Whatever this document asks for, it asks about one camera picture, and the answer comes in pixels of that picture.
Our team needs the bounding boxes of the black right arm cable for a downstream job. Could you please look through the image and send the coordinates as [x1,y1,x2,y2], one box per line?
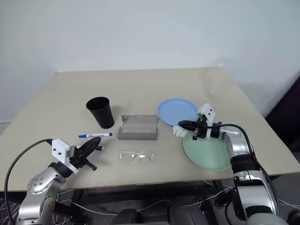
[206,123,281,216]

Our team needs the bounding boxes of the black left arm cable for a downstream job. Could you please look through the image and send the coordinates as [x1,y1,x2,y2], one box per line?
[4,139,53,225]

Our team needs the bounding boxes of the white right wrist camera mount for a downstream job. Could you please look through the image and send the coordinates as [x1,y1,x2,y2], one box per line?
[197,102,216,139]

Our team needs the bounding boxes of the light blue plate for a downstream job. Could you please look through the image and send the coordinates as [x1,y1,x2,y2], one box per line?
[157,98,199,128]

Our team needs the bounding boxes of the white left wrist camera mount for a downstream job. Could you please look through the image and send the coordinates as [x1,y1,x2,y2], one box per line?
[51,138,79,174]

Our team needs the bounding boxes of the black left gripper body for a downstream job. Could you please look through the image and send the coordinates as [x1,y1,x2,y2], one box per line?
[69,145,105,172]

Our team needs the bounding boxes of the clear frame eyeglasses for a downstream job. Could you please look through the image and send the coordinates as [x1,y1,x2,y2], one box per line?
[119,150,157,165]

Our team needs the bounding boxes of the white wire under table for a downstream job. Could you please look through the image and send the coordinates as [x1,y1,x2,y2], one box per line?
[52,180,300,223]

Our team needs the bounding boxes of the white crumpled tissue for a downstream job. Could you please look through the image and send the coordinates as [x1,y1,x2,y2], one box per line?
[172,126,188,138]

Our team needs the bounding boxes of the white marker with blue cap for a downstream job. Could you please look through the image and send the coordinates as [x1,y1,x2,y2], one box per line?
[78,132,113,139]

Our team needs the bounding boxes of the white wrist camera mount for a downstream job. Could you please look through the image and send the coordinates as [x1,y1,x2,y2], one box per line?
[51,138,79,174]
[197,102,216,139]

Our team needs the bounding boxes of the black table frame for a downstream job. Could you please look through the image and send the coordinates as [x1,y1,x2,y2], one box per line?
[53,180,229,225]

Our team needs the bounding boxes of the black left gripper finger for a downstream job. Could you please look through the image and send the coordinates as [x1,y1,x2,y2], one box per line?
[78,136,102,150]
[81,141,102,155]

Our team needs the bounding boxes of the grey open glasses case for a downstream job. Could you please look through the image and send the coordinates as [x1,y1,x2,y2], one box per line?
[117,114,158,141]

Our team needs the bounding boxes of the light green plate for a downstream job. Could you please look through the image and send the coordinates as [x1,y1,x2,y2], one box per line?
[182,129,233,171]

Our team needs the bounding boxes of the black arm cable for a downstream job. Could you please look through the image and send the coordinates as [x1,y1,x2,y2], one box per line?
[206,123,281,216]
[4,139,53,225]

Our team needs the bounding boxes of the black plastic cup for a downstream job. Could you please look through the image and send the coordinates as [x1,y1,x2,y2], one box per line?
[85,96,115,129]

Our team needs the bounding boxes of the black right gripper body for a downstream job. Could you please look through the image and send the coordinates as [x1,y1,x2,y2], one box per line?
[192,115,210,141]

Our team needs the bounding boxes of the dark purple cabinet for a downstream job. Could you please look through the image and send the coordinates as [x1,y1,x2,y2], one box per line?
[265,75,300,165]

